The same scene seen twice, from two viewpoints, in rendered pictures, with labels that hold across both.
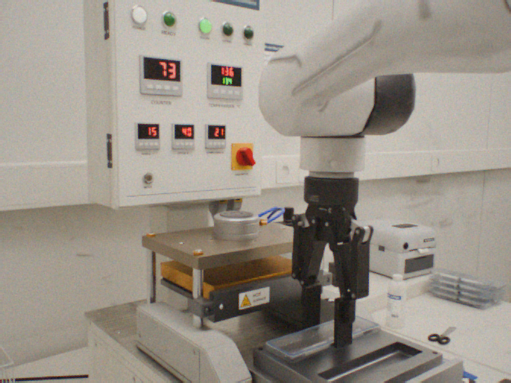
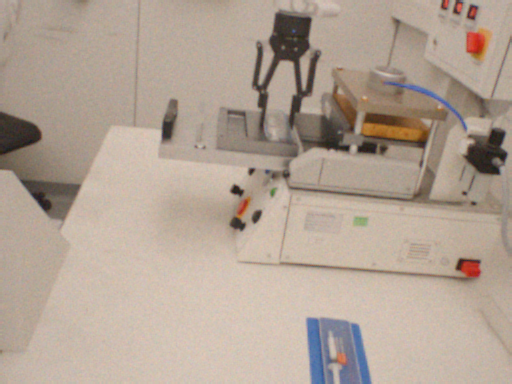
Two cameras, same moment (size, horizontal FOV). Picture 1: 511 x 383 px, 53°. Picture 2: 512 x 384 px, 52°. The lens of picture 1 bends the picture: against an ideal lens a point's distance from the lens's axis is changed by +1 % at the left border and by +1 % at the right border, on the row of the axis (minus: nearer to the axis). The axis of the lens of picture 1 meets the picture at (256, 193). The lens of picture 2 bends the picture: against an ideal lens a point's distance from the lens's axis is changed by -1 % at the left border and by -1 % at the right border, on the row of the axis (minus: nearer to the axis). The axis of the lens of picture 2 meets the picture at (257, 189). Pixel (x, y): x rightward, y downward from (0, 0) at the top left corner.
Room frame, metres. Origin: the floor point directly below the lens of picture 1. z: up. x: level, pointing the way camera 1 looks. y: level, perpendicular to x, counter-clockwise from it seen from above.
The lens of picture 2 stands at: (1.26, -1.04, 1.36)
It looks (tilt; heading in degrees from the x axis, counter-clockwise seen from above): 26 degrees down; 122
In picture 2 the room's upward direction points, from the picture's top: 9 degrees clockwise
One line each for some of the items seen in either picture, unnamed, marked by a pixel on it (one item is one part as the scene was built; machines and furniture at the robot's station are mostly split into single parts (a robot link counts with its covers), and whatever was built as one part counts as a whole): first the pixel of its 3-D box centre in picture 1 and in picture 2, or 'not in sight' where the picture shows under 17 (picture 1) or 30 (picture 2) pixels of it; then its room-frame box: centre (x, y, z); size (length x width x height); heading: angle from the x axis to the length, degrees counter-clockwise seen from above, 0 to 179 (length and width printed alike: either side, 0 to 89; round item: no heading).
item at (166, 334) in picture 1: (188, 349); (329, 126); (0.73, 0.10, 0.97); 0.25 x 0.05 x 0.07; 39
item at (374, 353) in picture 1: (347, 359); (255, 130); (0.66, -0.13, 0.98); 0.20 x 0.17 x 0.03; 129
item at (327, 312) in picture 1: (320, 311); (349, 172); (0.89, -0.12, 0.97); 0.26 x 0.05 x 0.07; 39
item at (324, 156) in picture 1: (331, 155); (306, 2); (0.72, -0.11, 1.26); 0.13 x 0.12 x 0.05; 129
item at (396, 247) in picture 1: (393, 246); not in sight; (1.79, -0.50, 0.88); 0.25 x 0.20 x 0.17; 35
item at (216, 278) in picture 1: (239, 258); (380, 108); (0.87, 0.03, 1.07); 0.22 x 0.17 x 0.10; 129
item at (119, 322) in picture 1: (223, 329); (380, 167); (0.89, 0.05, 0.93); 0.46 x 0.35 x 0.01; 39
